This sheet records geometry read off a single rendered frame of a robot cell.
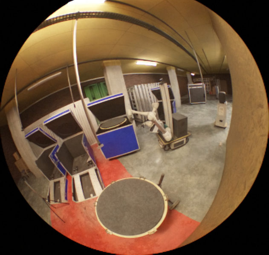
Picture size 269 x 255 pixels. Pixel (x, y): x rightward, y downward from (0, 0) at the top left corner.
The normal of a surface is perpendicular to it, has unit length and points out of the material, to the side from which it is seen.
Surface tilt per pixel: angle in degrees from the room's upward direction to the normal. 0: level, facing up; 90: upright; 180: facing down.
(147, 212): 0
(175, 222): 0
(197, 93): 90
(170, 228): 0
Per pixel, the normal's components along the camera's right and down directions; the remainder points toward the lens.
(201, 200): -0.24, -0.92
